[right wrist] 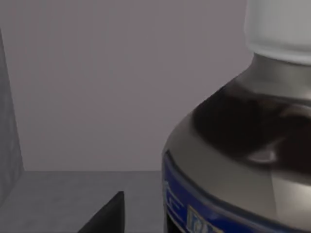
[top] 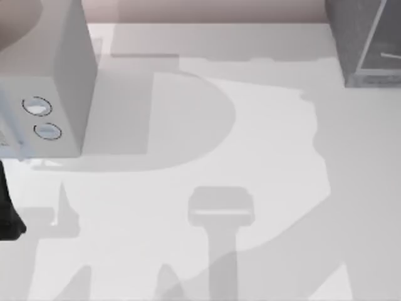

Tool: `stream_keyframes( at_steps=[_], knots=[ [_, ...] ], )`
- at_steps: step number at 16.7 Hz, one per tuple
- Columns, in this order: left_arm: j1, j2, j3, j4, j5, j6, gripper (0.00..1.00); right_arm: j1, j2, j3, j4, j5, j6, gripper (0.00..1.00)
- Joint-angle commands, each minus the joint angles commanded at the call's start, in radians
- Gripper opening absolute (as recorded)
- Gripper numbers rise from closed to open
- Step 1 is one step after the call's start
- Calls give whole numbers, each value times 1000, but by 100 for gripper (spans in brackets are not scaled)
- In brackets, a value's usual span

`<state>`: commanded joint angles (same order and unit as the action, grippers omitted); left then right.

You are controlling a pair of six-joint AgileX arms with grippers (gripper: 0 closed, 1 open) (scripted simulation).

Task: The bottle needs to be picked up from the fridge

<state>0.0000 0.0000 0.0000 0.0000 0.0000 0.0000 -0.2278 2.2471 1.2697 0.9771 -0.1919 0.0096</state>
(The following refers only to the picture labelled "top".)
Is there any grey cabinet with dark inside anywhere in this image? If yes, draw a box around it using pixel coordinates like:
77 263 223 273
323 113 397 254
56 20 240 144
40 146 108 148
324 0 401 88

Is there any round microwave knob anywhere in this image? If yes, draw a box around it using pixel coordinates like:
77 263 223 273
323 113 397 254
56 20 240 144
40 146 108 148
21 96 53 117
33 122 63 141

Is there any pale microwave oven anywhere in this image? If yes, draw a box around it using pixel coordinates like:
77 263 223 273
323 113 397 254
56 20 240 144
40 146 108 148
0 0 98 161

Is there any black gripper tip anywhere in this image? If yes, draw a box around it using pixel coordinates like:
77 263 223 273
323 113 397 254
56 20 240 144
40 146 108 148
0 159 27 242

